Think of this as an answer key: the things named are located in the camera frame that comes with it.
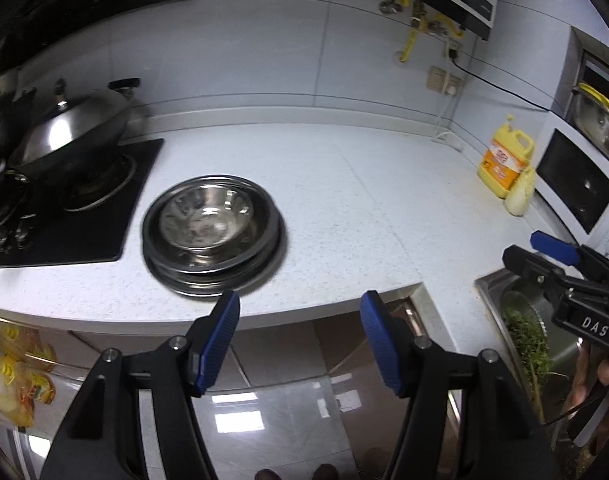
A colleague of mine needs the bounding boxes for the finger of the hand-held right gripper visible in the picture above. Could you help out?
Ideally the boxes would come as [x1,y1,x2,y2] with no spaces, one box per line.
[529,230,609,284]
[503,244,609,307]

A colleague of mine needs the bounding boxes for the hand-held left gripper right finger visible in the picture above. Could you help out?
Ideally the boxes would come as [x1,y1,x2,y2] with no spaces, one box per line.
[359,290,560,480]

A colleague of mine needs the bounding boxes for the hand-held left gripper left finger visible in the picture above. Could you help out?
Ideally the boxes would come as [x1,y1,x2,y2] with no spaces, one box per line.
[38,290,242,480]

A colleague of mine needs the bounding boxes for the large steel plate with label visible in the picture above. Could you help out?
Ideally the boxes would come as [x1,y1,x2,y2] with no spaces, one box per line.
[142,175,288,302]

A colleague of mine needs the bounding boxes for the large steel bowl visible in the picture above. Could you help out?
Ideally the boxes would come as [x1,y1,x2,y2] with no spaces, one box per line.
[157,182,274,256]

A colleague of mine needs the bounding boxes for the steel sink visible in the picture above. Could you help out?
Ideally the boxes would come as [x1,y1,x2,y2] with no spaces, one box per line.
[474,267,585,411]

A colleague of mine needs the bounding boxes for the pale napa cabbage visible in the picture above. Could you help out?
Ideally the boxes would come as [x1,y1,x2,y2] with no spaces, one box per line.
[504,166,537,217]

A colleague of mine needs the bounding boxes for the white microwave oven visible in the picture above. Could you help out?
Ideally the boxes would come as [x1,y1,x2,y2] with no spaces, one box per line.
[531,110,609,266]

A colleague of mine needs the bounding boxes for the green leafy vegetables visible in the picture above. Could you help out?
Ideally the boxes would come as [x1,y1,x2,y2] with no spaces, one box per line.
[501,307,555,421]

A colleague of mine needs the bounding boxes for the brown base cabinet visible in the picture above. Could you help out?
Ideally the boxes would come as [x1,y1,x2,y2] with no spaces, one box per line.
[67,295,435,396]

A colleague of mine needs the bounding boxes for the yellow detergent bottle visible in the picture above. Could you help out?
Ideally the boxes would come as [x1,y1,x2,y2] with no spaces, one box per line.
[477,115,535,200]

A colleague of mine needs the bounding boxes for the steel basin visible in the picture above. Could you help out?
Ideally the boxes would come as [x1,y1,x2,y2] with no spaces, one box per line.
[569,82,609,161]

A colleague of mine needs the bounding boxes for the black glass gas stove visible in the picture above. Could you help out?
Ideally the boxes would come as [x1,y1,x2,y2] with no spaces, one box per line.
[0,137,165,268]

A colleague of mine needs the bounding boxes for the yellow plastic bag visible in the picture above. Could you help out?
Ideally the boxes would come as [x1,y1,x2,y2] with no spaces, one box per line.
[0,320,58,428]

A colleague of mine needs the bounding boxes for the steel wok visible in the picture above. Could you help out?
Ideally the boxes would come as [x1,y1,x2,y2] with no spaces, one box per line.
[7,78,141,183]

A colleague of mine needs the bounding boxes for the steel wok lid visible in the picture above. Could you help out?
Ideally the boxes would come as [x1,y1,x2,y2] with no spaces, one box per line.
[9,78,135,171]

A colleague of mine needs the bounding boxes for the black power cable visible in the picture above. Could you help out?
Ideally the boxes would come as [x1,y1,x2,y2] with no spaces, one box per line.
[451,55,567,113]

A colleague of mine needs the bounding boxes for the white cable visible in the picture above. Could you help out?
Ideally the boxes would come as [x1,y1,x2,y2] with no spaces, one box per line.
[433,92,465,151]

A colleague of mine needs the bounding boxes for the beige wall socket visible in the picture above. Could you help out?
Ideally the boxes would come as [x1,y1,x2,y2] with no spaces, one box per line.
[428,66,462,96]

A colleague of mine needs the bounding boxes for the yellow gas hose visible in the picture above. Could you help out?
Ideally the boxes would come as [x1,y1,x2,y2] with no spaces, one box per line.
[398,25,417,63]

